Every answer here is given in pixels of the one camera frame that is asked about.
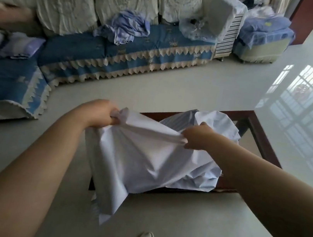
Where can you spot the dark red wooden door frame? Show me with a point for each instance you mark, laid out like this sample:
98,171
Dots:
307,19

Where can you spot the person's right hand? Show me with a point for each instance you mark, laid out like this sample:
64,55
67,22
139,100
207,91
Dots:
198,135

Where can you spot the person's right fingers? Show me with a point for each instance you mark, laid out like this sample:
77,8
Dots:
188,139

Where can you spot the dark wooden coffee table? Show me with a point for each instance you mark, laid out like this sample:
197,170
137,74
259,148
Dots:
254,137

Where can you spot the white cloth-covered sofa armrest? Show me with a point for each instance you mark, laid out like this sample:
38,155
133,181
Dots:
222,18

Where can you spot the white cloth sheet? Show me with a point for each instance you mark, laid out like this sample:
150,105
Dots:
145,156

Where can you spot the crumpled light blue cloth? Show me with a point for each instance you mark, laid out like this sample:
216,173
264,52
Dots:
126,27

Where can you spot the person's right forearm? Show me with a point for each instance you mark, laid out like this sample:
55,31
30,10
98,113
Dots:
273,201

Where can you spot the blue cloth-covered side stool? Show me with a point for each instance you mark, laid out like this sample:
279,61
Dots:
263,39

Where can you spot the folded purple striped cloth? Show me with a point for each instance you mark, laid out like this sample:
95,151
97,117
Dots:
20,46

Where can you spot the person's left hand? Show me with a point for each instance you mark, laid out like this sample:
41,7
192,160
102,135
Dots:
100,113

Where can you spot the clear plastic bag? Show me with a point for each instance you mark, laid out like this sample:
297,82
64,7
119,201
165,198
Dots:
197,29

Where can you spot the person's left fingers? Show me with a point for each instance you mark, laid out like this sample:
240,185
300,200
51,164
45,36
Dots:
114,116

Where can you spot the blue sofa with lace trim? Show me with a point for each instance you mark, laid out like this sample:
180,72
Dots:
74,60

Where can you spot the person's left forearm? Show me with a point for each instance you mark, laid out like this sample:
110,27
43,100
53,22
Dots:
23,173

